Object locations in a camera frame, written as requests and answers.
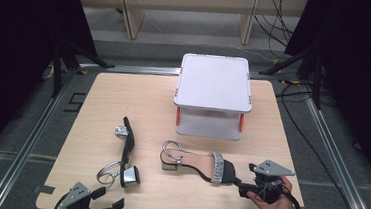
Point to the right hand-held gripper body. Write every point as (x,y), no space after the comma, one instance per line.
(270,169)

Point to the light wooden desk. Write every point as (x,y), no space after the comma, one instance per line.
(133,16)

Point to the black tripod stand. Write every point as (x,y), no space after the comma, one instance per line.
(59,67)
(316,78)

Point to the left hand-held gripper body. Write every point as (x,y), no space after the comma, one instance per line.
(76,193)

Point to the metal floor rail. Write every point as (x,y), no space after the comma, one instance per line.
(136,69)
(339,166)
(26,148)

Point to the black curtain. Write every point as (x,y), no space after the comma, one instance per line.
(18,37)
(363,65)

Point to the white two-tier shoe rack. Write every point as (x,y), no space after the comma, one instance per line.
(213,81)

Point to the black silver block-heel sandal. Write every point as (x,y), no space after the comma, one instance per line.
(195,160)
(127,146)

